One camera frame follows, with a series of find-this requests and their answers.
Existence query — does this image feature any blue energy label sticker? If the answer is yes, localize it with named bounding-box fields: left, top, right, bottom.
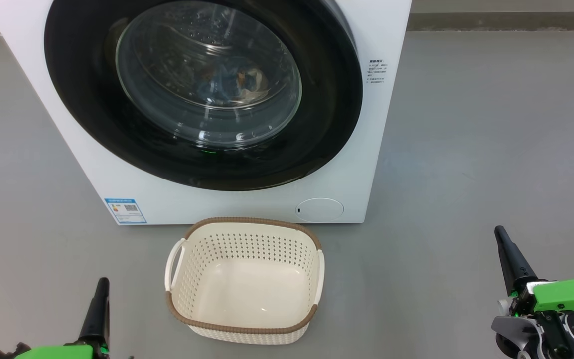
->
left=103, top=198, right=147, bottom=225

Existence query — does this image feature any white front-load washing machine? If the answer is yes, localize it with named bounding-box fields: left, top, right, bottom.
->
left=0, top=0, right=413, bottom=226

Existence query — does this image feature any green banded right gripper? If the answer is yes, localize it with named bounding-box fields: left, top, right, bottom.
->
left=494, top=225, right=574, bottom=359

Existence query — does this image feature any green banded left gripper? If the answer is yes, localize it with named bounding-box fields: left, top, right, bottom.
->
left=12, top=277, right=111, bottom=359

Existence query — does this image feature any blue and orange clothes bundle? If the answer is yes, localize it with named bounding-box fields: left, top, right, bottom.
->
left=196, top=64, right=269, bottom=104

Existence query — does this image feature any cream perforated laundry basket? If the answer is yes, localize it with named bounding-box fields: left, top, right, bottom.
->
left=164, top=216, right=326, bottom=346

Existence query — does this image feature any dark round glass washer door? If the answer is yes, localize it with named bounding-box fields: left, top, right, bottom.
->
left=43, top=0, right=364, bottom=192

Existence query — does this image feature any round white filter cover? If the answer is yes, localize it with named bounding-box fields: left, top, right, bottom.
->
left=295, top=197, right=345, bottom=223

